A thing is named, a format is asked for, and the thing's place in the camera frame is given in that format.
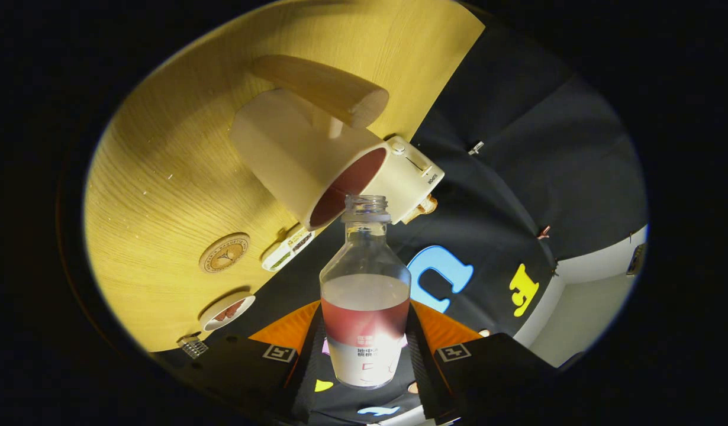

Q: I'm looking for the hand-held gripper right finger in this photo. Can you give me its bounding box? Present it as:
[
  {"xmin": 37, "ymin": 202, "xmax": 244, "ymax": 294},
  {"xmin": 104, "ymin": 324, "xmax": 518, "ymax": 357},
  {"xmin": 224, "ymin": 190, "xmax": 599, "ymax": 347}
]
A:
[{"xmin": 404, "ymin": 299, "xmax": 559, "ymax": 424}]

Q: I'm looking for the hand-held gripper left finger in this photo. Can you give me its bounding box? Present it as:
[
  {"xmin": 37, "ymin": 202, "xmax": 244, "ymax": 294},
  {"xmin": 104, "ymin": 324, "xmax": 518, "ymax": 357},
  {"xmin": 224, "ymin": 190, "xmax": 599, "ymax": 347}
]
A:
[{"xmin": 178, "ymin": 301, "xmax": 326, "ymax": 424}]

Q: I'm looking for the clear juice bottle pink label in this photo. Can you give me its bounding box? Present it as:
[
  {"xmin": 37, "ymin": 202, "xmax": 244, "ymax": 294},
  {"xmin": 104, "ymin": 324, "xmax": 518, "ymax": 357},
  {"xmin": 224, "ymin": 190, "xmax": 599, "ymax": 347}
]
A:
[{"xmin": 320, "ymin": 195, "xmax": 412, "ymax": 390}]

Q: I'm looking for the round wooden coaster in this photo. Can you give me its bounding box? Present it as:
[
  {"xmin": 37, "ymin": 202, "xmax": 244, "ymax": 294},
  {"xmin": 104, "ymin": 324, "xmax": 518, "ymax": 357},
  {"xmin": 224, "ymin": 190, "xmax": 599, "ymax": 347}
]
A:
[{"xmin": 199, "ymin": 233, "xmax": 250, "ymax": 273}]

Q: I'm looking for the cream cup with wooden handle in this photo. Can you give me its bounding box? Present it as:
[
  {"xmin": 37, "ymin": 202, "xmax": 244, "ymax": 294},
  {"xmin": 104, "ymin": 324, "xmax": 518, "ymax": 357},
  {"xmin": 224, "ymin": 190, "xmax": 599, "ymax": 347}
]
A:
[{"xmin": 229, "ymin": 54, "xmax": 390, "ymax": 231}]

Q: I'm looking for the red meat slice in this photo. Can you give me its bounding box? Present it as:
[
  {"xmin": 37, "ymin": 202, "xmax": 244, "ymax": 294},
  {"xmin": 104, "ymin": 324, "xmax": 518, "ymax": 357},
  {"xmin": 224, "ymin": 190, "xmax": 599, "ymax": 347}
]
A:
[{"xmin": 213, "ymin": 300, "xmax": 246, "ymax": 322}]

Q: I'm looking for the white round plate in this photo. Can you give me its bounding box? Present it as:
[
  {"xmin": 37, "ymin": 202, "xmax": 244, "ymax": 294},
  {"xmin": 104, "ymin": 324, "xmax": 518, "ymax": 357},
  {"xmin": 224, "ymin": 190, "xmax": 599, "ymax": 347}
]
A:
[{"xmin": 199, "ymin": 294, "xmax": 256, "ymax": 332}]

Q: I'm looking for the white divided dish with grains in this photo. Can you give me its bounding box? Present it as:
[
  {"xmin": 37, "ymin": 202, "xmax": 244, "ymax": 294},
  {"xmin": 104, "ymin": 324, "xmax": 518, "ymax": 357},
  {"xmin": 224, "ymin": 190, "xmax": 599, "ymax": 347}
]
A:
[{"xmin": 262, "ymin": 227, "xmax": 315, "ymax": 272}]

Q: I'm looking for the toast bread slice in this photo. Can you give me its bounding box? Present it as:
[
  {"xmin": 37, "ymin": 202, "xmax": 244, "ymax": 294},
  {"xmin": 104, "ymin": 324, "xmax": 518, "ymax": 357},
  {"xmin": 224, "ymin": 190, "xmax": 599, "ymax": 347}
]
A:
[{"xmin": 401, "ymin": 195, "xmax": 439, "ymax": 225}]

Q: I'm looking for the white toaster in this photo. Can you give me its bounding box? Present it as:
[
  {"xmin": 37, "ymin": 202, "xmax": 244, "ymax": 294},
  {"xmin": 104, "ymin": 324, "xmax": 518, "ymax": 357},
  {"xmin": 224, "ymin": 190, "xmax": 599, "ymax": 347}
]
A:
[{"xmin": 370, "ymin": 135, "xmax": 445, "ymax": 224}]

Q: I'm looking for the wooden table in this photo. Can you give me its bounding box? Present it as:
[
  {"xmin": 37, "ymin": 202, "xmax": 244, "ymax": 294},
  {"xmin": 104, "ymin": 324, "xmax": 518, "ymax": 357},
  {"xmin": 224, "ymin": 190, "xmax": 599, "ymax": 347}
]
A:
[{"xmin": 83, "ymin": 0, "xmax": 486, "ymax": 353}]

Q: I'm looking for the metal wire holder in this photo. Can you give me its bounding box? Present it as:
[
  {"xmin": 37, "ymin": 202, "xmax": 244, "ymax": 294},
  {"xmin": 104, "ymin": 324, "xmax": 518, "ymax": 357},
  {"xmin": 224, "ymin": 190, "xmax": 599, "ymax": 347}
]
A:
[{"xmin": 177, "ymin": 334, "xmax": 209, "ymax": 359}]

